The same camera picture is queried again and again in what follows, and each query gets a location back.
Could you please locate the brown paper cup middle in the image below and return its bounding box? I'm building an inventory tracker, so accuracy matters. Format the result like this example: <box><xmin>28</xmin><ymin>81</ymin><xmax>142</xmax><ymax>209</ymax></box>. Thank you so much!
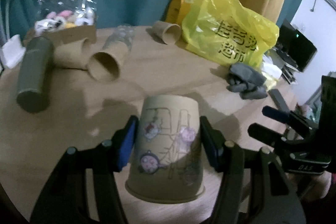
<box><xmin>87</xmin><ymin>42</ymin><xmax>129</xmax><ymax>83</ymax></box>

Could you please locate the yellow plastic shopping bag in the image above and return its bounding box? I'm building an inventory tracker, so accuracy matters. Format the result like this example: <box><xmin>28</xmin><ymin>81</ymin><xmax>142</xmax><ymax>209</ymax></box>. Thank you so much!
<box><xmin>181</xmin><ymin>0</ymin><xmax>280</xmax><ymax>68</ymax></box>

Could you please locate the grey glove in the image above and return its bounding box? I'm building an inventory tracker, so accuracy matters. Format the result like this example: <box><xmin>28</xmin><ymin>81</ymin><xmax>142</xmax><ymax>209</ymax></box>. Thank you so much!
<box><xmin>227</xmin><ymin>63</ymin><xmax>268</xmax><ymax>100</ymax></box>

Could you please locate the white desk lamp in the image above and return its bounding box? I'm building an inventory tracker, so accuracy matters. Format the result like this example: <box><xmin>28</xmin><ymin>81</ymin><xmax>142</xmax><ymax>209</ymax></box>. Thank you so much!
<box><xmin>1</xmin><ymin>0</ymin><xmax>35</xmax><ymax>70</ymax></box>

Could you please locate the brown paper cup near bag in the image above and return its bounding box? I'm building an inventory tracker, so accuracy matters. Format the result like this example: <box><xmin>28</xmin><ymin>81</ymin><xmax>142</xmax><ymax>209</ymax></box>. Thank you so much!
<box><xmin>152</xmin><ymin>20</ymin><xmax>181</xmax><ymax>45</ymax></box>

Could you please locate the grey metal tumbler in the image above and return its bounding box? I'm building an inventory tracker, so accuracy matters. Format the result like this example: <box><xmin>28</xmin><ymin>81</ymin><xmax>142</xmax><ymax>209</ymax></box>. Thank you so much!
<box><xmin>16</xmin><ymin>36</ymin><xmax>54</xmax><ymax>113</ymax></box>

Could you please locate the printed brown paper cup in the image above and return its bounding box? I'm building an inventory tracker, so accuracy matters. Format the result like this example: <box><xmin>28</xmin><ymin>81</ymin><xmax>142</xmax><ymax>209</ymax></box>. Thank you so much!
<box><xmin>125</xmin><ymin>95</ymin><xmax>205</xmax><ymax>204</ymax></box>

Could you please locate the black monitor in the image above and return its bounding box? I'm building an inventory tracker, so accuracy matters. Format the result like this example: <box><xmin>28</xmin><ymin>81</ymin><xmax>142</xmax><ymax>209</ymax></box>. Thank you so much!
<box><xmin>275</xmin><ymin>20</ymin><xmax>317</xmax><ymax>72</ymax></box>

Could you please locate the cardboard tray box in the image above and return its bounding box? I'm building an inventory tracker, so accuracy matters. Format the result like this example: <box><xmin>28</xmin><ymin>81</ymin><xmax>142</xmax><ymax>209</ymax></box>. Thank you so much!
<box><xmin>23</xmin><ymin>25</ymin><xmax>97</xmax><ymax>47</ymax></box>

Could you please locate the brown paper cup near tumbler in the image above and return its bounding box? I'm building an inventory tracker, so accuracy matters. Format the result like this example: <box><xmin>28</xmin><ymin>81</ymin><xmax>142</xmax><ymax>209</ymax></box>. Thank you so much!
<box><xmin>54</xmin><ymin>38</ymin><xmax>92</xmax><ymax>71</ymax></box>

